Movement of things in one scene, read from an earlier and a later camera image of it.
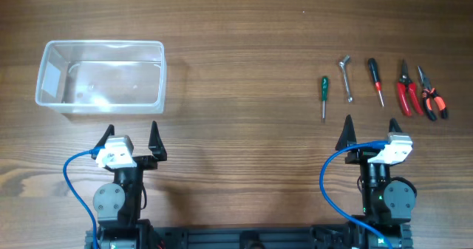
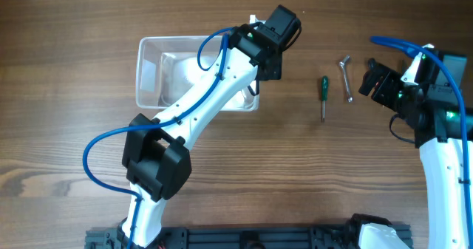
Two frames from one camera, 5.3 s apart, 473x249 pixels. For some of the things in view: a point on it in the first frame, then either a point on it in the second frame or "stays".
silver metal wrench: x=342 y=64 stays
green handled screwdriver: x=324 y=94 stays
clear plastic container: x=103 y=76 -> x=167 y=66
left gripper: x=150 y=162 -> x=276 y=72
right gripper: x=348 y=136 -> x=381 y=94
